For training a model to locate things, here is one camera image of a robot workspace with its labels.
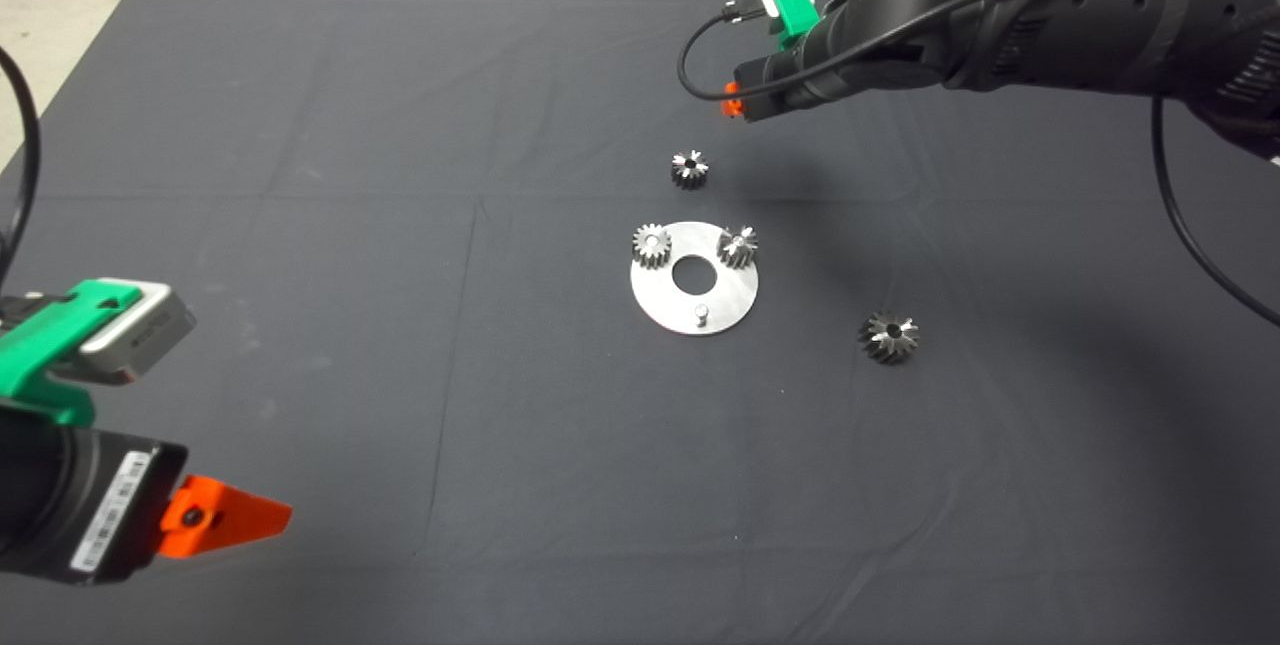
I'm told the small dark steel gear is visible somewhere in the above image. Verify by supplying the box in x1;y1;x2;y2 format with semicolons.
670;150;711;192

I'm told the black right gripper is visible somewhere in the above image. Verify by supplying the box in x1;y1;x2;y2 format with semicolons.
722;20;846;123

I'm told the round metal plate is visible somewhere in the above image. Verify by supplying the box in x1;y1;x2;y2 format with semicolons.
630;221;761;336

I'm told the green right camera mount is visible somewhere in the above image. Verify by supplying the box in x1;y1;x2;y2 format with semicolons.
765;0;821;38

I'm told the small bright steel gear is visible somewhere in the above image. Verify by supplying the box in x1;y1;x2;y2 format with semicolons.
717;225;759;271
632;225;673;271

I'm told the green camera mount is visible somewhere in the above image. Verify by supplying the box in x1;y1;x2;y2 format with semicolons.
765;0;821;38
0;280;141;426

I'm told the dark grey table cloth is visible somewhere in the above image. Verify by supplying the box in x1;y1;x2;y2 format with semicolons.
0;0;1280;645

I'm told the large steel gear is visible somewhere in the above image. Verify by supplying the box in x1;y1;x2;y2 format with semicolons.
858;312;921;366

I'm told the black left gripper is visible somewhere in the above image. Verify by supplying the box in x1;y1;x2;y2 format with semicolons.
45;430;293;586

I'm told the green left camera mount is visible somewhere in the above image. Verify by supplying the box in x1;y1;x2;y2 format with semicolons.
0;280;141;426

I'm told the black right camera cable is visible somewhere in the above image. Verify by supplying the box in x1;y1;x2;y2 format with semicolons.
677;0;1280;329

